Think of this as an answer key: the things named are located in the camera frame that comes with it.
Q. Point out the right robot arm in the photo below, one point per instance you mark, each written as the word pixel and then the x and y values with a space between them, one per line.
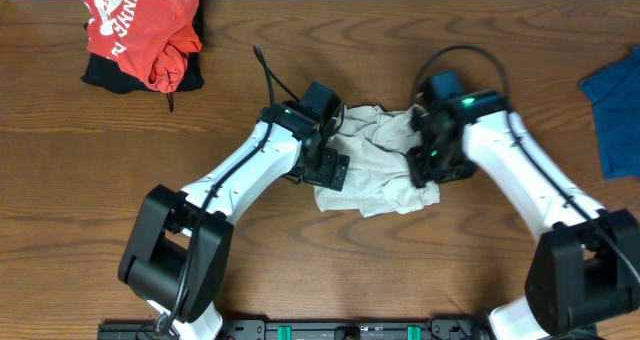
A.
pixel 585 268

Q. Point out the red printed t-shirt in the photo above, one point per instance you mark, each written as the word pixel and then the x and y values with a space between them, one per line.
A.
pixel 149 40

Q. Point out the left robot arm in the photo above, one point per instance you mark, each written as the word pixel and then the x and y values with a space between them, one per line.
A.
pixel 177 251

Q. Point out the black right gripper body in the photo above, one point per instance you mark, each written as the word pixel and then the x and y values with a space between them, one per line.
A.
pixel 440 162

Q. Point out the blue t-shirt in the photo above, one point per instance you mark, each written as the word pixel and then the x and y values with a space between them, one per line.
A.
pixel 614 95

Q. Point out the black folded garment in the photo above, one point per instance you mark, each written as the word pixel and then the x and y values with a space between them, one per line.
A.
pixel 102 73

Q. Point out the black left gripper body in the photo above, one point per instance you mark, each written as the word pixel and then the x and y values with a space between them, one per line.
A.
pixel 321 167

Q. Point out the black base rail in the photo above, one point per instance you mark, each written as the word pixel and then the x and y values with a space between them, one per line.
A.
pixel 436 328

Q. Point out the beige t-shirt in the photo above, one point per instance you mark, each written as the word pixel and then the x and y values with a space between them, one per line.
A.
pixel 378 178

